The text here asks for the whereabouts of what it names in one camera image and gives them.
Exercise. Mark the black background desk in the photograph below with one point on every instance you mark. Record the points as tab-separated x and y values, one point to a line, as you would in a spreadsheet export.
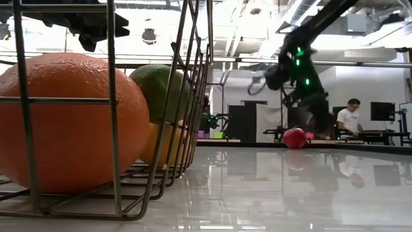
383	133

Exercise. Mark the person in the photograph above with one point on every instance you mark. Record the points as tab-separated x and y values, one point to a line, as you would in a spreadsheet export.
349	119

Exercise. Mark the black computer monitor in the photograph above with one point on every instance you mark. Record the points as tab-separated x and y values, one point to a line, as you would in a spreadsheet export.
382	111

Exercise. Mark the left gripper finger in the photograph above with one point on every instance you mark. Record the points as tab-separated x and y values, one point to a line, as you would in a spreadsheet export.
112	27

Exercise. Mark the white background panel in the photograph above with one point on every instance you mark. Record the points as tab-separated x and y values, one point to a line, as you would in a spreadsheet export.
268	122

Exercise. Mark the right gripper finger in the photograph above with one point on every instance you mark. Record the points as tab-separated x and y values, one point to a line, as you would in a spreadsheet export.
322	116
310	122

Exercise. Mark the red tomato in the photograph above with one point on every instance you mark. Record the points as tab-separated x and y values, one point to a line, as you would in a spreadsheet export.
294	138

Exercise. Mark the orange fruit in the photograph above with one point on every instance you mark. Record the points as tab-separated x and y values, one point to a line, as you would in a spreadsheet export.
71	129

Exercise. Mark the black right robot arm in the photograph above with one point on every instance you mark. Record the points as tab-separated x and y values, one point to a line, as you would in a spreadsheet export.
322	16

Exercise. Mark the silver ceiling air duct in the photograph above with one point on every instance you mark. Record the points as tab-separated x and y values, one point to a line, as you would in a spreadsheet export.
299	13

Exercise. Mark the green lime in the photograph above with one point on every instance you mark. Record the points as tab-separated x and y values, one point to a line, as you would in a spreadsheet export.
154	90

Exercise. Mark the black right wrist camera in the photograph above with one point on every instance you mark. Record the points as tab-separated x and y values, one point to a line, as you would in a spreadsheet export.
275	77

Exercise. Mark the yellow-orange oval fruit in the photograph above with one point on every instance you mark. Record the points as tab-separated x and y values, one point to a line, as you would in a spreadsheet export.
162	145

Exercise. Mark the black ceiling dome fixture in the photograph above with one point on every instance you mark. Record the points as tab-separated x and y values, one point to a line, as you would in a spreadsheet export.
149	36

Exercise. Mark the black aluminium table frame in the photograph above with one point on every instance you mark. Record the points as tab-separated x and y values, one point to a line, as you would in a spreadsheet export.
354	147

